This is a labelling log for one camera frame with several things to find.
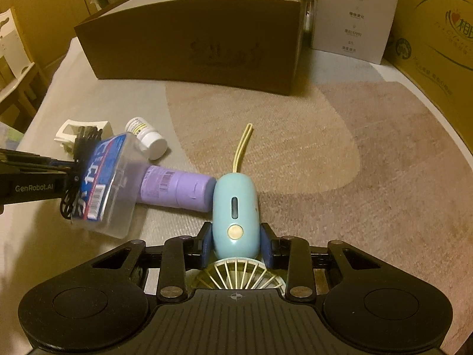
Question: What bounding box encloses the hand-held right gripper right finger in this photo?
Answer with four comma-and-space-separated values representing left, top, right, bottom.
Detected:
260, 222, 398, 302

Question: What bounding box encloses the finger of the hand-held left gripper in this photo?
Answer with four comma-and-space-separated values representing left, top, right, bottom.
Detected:
0, 148, 80, 173

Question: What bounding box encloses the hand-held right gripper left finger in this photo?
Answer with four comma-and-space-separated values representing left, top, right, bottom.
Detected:
79, 222, 213, 304

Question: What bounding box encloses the white ribbed plastic box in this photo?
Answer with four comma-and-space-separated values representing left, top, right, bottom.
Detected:
54, 119, 113, 152

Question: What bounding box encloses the mint green mini fan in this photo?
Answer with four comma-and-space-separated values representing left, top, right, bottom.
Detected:
192, 123, 287, 296

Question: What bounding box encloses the purple bottle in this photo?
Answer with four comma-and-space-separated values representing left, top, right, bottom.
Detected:
135, 166, 217, 213

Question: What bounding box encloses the clear plastic box blue label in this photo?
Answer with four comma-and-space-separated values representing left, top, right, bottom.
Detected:
71, 132, 148, 240

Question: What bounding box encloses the white pill bottle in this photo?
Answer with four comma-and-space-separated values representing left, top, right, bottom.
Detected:
125, 117, 168, 161

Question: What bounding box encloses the green printed cloth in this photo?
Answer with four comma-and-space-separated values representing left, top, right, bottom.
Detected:
0, 120, 26, 149

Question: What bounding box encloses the white wooden chair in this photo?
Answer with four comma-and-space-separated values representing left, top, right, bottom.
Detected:
0, 7, 48, 122

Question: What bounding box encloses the beige brown mat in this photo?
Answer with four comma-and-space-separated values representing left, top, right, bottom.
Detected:
140, 79, 473, 296

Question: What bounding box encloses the white cardboard box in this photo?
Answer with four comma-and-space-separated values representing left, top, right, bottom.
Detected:
311, 0, 402, 64

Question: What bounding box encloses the large brown cardboard box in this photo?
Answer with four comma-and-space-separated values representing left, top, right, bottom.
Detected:
384, 0, 473, 145

